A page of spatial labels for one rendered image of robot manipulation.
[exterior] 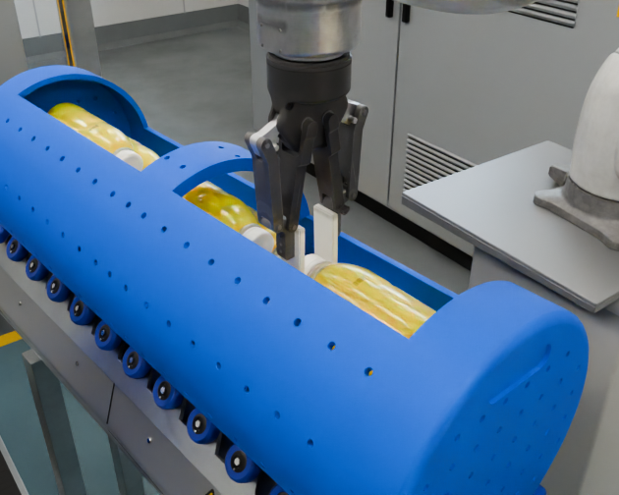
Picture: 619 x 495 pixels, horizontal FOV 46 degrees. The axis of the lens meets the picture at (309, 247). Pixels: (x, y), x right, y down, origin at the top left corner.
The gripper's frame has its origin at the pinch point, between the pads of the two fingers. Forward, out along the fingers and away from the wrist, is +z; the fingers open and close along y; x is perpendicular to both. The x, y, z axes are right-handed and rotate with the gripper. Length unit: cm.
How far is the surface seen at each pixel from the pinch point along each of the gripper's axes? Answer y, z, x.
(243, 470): 11.2, 22.9, 1.8
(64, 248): 14.5, 7.4, -28.5
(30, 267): 12, 23, -52
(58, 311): 12, 27, -44
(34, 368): 10, 58, -72
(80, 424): -10, 119, -115
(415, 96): -163, 56, -125
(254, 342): 11.9, 2.2, 6.2
